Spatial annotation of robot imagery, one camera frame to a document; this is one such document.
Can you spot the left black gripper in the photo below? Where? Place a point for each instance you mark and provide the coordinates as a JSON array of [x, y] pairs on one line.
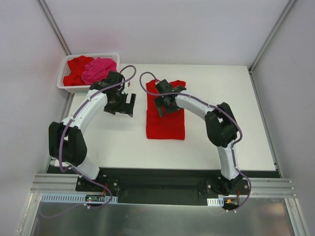
[[122, 107]]

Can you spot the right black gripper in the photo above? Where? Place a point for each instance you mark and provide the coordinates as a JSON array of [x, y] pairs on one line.
[[166, 101]]

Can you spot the red t shirt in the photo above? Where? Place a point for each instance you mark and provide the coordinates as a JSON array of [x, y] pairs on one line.
[[169, 127], [77, 67]]

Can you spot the white plastic basket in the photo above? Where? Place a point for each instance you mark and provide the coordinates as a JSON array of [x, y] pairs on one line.
[[66, 71]]

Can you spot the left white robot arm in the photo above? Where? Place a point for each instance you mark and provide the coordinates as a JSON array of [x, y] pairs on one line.
[[66, 138]]

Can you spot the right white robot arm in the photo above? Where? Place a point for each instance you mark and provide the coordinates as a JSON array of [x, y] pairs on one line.
[[221, 129]]

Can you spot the pink t shirt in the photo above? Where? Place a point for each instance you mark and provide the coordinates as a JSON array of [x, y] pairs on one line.
[[97, 70]]

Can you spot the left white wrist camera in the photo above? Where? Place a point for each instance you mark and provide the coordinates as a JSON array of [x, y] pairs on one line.
[[126, 84]]

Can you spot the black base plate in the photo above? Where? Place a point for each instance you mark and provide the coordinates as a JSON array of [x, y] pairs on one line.
[[164, 187]]

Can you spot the right white cable duct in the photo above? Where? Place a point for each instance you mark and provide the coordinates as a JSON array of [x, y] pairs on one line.
[[215, 202]]

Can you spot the white cable duct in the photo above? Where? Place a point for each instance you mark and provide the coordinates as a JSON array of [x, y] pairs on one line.
[[215, 202], [77, 198]]

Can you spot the left aluminium frame post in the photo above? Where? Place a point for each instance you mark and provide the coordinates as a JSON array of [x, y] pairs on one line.
[[54, 26]]

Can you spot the aluminium frame post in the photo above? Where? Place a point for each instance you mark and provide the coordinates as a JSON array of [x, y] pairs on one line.
[[54, 26], [272, 34]]

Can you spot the left white cable duct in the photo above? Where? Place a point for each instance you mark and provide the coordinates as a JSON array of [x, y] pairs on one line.
[[77, 198]]

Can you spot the right aluminium frame post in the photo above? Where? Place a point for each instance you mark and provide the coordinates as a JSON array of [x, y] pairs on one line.
[[272, 34]]

